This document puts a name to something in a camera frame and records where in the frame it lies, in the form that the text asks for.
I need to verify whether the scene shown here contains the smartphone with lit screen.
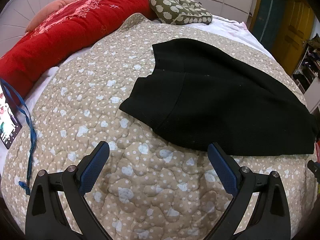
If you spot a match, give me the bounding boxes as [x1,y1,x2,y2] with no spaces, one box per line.
[0,84,22,149]

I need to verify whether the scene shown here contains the blue lanyard cord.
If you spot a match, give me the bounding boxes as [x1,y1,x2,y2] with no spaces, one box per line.
[0,77,38,196]

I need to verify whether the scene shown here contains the wooden door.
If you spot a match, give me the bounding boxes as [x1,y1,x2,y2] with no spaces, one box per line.
[271,0,315,75]

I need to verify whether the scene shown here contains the round white headboard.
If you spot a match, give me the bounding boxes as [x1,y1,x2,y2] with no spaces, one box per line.
[0,0,54,55]

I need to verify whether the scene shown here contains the pink pillow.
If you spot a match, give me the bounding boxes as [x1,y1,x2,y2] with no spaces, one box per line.
[25,0,77,33]

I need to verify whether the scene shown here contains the beige dotted quilt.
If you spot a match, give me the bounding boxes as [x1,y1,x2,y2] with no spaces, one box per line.
[1,14,305,239]

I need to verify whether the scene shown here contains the black pants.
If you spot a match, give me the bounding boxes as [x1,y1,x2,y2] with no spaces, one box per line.
[120,38,319,156]

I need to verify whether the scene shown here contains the shoe rack shelf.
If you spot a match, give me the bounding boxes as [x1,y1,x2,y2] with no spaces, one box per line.
[291,34,319,113]

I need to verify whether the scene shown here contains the olive patterned cushion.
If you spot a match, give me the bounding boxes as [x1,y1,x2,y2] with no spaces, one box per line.
[149,0,213,25]

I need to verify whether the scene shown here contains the red floral comforter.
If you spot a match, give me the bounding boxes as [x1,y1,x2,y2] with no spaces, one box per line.
[1,0,156,98]

